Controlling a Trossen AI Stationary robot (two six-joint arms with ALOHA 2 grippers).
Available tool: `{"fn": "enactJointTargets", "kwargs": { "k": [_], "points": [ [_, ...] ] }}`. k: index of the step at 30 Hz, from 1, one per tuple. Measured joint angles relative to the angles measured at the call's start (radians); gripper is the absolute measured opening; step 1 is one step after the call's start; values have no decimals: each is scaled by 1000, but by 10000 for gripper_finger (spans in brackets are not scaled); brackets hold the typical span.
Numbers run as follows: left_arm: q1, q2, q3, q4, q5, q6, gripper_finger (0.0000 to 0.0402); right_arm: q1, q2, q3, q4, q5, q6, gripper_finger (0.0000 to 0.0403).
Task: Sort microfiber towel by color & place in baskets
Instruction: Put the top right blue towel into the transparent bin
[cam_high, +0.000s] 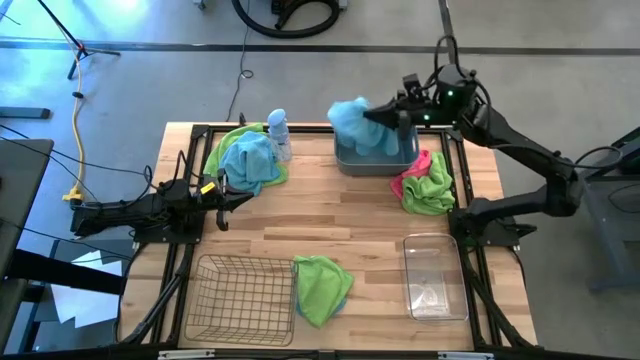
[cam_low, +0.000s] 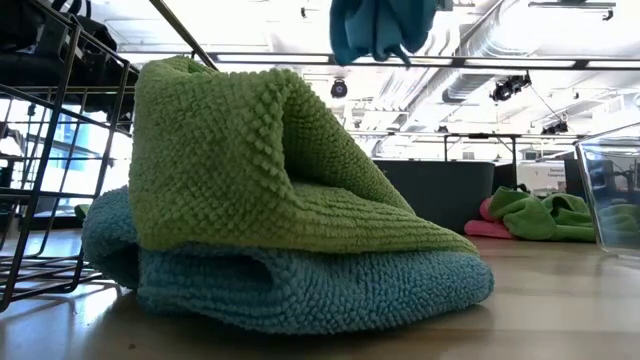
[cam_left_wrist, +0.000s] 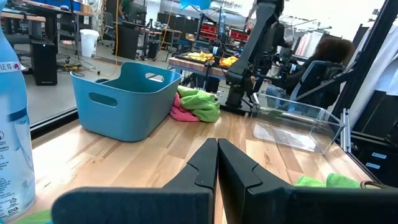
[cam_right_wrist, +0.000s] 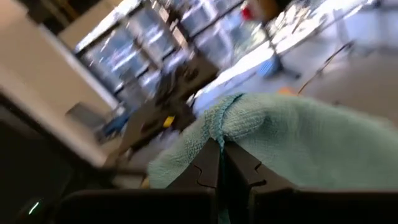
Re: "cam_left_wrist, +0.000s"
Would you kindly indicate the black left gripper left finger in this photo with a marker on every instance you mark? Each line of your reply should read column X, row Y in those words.
column 140, row 202

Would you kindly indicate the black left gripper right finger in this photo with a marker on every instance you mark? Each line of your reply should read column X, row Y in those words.
column 280, row 205

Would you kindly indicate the green microfiber towel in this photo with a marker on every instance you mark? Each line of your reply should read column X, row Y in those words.
column 202, row 104
column 34, row 217
column 339, row 182

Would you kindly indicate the pink microfiber towel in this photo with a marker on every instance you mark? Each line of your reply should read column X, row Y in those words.
column 182, row 113

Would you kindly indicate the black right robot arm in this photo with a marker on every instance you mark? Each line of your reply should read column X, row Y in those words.
column 255, row 40

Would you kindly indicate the clear plastic bin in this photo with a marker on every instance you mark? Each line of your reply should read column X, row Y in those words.
column 295, row 130

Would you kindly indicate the blue plastic basket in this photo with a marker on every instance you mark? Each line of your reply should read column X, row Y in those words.
column 124, row 115

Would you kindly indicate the black office chair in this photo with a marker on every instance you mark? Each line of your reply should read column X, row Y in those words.
column 314, row 77

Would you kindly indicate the wooden background table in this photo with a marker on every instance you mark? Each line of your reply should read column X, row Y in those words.
column 192, row 67

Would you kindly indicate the pale blue spray bottle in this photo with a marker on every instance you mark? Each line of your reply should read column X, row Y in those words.
column 15, row 124

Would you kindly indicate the yellow cloth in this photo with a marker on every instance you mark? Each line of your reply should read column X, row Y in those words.
column 228, row 61
column 200, row 56

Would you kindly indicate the person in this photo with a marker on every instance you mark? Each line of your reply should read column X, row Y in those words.
column 329, row 53

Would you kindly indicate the black cabinet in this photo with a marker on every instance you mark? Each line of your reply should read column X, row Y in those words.
column 127, row 42

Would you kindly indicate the white trash bin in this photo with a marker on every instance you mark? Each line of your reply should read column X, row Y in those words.
column 89, row 43

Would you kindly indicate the black computer tower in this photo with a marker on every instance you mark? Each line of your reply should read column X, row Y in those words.
column 43, row 62

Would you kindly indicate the white cloth panel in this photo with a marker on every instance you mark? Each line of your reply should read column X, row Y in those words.
column 382, row 68

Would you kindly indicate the wooden top workbench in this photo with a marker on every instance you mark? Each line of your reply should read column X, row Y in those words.
column 46, row 9

